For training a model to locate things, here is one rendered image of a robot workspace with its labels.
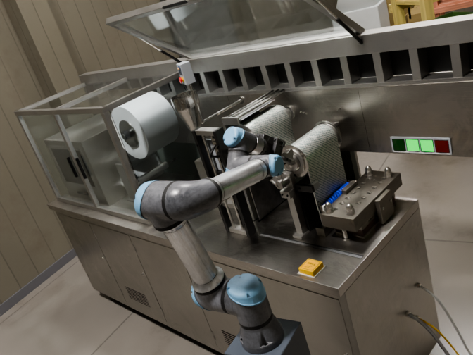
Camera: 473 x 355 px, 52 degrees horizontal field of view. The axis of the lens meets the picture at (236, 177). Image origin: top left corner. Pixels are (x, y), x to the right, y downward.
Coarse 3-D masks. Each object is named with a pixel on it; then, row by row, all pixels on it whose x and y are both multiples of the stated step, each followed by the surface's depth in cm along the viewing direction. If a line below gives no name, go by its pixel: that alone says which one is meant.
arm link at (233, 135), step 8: (232, 128) 173; (240, 128) 175; (224, 136) 175; (232, 136) 172; (240, 136) 172; (248, 136) 175; (232, 144) 172; (240, 144) 173; (248, 144) 175; (256, 144) 178; (248, 152) 180
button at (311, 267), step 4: (308, 260) 193; (312, 260) 192; (304, 264) 191; (308, 264) 191; (312, 264) 190; (316, 264) 189; (320, 264) 189; (300, 268) 190; (304, 268) 189; (308, 268) 188; (312, 268) 187; (316, 268) 187; (320, 268) 189; (300, 272) 191; (304, 272) 189; (308, 272) 187; (312, 272) 186; (316, 272) 187
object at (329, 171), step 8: (336, 152) 213; (328, 160) 209; (336, 160) 214; (320, 168) 206; (328, 168) 210; (336, 168) 214; (312, 176) 202; (320, 176) 206; (328, 176) 210; (336, 176) 215; (344, 176) 219; (320, 184) 207; (328, 184) 211; (336, 184) 215; (320, 192) 207; (328, 192) 211; (320, 200) 208
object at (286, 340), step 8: (280, 320) 170; (288, 320) 169; (288, 328) 165; (296, 328) 164; (288, 336) 162; (296, 336) 164; (304, 336) 168; (232, 344) 166; (240, 344) 165; (280, 344) 159; (288, 344) 159; (296, 344) 164; (304, 344) 168; (232, 352) 163; (240, 352) 162; (272, 352) 157; (280, 352) 156; (288, 352) 159; (296, 352) 164; (304, 352) 168
